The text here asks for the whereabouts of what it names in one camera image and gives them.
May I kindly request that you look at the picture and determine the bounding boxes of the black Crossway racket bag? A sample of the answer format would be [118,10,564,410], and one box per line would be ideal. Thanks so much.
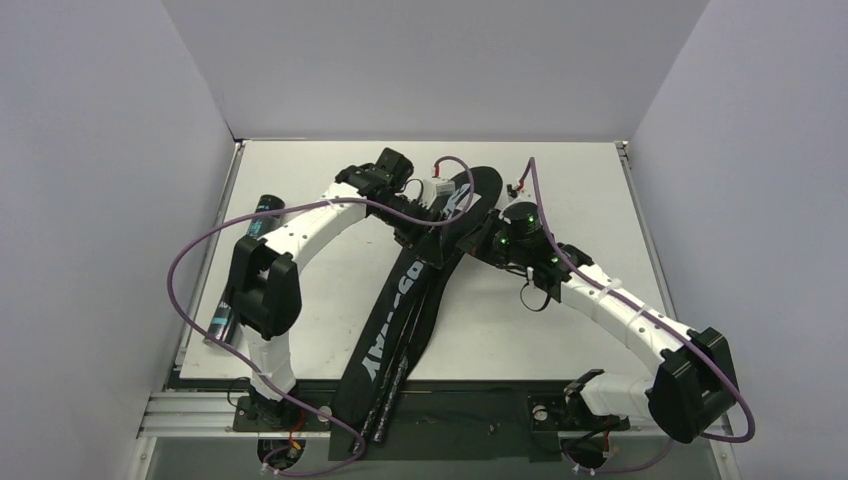
[331,166,503,434]

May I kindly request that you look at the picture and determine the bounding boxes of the black badminton racket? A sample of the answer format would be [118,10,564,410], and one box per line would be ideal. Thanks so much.
[371,354,409,443]
[351,358,400,454]

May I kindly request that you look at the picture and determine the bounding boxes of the black shuttlecock tube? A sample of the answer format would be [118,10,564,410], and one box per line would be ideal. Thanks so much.
[208,214,282,346]

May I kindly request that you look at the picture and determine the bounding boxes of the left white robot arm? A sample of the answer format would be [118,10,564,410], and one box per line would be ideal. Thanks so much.
[224,148,476,430]

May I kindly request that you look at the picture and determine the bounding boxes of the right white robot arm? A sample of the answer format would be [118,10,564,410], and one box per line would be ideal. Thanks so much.
[457,201,738,443]

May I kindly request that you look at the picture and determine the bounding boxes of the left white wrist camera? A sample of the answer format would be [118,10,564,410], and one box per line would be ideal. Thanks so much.
[420,177,456,205]

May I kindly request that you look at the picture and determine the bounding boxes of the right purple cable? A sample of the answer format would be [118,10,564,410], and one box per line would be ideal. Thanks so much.
[510,156,758,476]

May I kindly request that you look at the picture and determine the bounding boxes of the purple cable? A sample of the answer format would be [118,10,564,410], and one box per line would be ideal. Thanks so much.
[165,155,477,477]
[510,156,758,476]

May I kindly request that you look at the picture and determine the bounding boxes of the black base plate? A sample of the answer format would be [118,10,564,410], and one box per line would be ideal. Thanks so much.
[226,379,630,468]

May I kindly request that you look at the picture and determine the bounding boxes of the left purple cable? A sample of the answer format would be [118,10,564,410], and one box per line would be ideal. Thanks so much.
[165,155,477,477]

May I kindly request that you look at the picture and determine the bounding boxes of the aluminium frame rail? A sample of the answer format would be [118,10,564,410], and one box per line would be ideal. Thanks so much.
[135,390,733,440]

